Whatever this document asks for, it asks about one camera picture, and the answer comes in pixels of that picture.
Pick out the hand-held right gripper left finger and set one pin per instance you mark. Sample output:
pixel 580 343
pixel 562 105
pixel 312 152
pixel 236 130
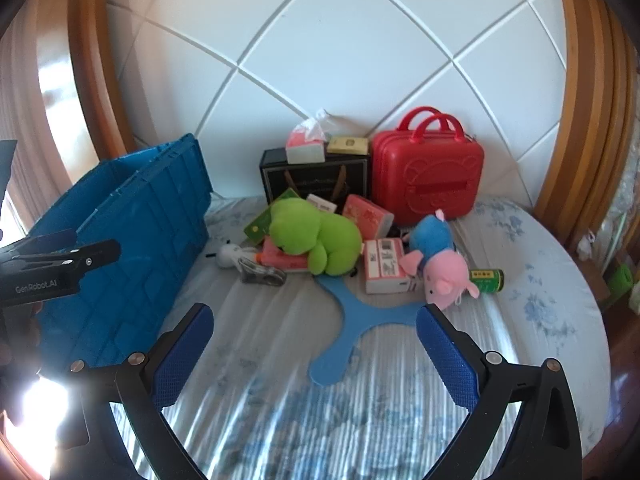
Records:
pixel 180 357

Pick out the small white bag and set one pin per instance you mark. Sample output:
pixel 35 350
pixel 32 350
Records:
pixel 585 246

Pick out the black gift bag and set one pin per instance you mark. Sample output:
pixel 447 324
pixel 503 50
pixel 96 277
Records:
pixel 320 175

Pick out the green can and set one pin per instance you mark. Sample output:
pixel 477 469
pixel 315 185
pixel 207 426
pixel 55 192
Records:
pixel 487 281

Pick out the green frog plush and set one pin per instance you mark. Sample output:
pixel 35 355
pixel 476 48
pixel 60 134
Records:
pixel 320 235

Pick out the white padded headboard panel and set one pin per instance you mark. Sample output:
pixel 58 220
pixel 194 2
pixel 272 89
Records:
pixel 350 60

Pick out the wooden headboard frame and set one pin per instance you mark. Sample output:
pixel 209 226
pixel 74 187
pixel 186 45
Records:
pixel 92 60

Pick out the small pink tissue pack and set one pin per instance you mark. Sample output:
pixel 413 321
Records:
pixel 367 217

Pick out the red toy suitcase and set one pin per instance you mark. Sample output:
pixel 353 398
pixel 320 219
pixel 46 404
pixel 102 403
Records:
pixel 425 180

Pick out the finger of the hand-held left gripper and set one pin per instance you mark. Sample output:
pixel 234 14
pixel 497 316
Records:
pixel 95 252
pixel 47 240

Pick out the large pink tissue pack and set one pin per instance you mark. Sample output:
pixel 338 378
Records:
pixel 285 261

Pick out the clear tape dispenser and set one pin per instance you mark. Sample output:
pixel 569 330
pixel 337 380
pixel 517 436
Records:
pixel 260 275

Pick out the small yellow box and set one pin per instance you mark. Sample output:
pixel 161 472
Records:
pixel 347 144

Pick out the green packet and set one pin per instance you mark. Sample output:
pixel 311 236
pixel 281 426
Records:
pixel 257 226

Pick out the pink and blue pig plush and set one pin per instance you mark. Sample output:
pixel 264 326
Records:
pixel 440 275

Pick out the small white toy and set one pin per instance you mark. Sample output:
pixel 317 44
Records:
pixel 230 256

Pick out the small white and pink box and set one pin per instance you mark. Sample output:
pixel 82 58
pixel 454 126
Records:
pixel 322 203

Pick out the pink and white tissue pack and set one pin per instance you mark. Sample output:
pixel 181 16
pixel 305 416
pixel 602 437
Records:
pixel 382 265

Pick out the blue plastic crate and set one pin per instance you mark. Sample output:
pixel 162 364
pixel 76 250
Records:
pixel 150 240

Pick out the green plastic object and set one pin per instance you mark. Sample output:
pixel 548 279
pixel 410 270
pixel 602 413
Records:
pixel 622 280

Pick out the open pink tissue pack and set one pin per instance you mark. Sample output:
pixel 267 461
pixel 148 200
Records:
pixel 305 147

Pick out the blue cross-shaped foam piece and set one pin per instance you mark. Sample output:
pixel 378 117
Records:
pixel 350 330

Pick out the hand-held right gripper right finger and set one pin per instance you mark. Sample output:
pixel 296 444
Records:
pixel 445 360

